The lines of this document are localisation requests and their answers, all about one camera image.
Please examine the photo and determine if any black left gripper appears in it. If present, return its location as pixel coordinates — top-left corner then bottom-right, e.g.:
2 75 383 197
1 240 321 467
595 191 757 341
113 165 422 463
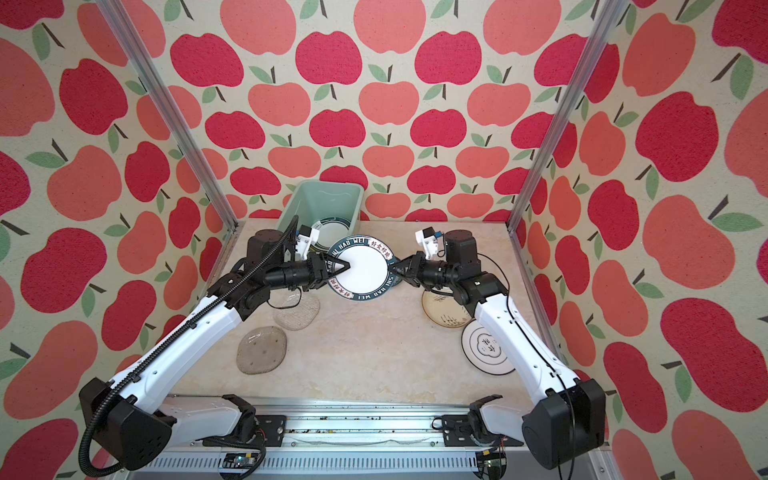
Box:
267 252 352 291

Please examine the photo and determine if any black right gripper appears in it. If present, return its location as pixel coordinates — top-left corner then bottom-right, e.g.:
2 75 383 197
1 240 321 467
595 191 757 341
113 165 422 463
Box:
387 250 458 292

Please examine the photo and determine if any green rim text plate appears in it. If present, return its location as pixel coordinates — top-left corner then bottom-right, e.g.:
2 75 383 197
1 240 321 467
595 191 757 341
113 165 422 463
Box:
328 235 399 301

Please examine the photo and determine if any beige speckled ceramic plate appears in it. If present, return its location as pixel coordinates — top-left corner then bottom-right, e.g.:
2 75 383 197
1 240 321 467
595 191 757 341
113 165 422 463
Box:
421 291 473 329

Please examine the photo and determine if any white plate black flower outline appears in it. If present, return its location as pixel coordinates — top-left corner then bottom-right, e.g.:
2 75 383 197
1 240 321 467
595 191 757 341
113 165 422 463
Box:
461 320 515 376

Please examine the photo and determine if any large green red ring plate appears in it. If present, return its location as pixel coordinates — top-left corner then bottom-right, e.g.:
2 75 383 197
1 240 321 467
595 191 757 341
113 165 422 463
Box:
312 217 350 251

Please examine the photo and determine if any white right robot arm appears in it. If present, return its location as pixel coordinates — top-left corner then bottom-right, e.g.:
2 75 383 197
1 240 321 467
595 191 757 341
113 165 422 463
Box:
389 227 606 470

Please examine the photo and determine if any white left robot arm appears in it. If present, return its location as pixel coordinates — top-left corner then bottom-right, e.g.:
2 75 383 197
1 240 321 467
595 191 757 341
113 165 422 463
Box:
78 225 350 478

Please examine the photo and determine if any light green plastic bin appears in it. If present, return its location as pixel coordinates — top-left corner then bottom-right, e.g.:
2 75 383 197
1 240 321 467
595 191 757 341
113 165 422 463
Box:
277 180 364 237

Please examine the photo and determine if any clear glass plate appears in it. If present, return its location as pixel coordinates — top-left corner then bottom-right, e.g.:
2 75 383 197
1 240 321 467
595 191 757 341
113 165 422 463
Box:
270 289 321 331

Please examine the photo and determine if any grey glass plate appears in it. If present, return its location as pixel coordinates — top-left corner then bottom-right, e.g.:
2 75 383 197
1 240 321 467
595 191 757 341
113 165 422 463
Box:
235 326 288 375

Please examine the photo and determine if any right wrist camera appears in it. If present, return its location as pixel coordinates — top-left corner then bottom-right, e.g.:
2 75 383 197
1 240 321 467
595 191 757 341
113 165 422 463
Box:
415 227 445 260

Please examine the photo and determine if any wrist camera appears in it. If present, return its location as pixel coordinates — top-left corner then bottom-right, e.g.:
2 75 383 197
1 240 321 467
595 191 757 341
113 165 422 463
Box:
415 227 445 260
294 225 320 259

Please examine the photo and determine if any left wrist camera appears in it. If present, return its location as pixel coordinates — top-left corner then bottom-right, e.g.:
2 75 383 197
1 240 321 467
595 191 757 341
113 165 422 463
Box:
294 225 320 259

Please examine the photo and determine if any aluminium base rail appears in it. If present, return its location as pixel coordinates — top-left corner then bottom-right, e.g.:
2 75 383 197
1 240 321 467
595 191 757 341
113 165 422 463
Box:
114 398 621 479

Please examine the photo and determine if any left aluminium frame post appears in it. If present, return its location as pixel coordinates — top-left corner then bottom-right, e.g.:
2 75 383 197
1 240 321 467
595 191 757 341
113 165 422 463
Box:
96 0 238 233

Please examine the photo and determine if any aluminium frame post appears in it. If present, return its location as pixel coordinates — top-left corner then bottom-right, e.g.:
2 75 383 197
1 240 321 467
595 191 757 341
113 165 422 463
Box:
507 0 630 237
96 0 238 233

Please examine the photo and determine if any right aluminium frame post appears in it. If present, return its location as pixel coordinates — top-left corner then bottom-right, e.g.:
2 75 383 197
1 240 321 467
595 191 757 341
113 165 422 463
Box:
507 0 630 237

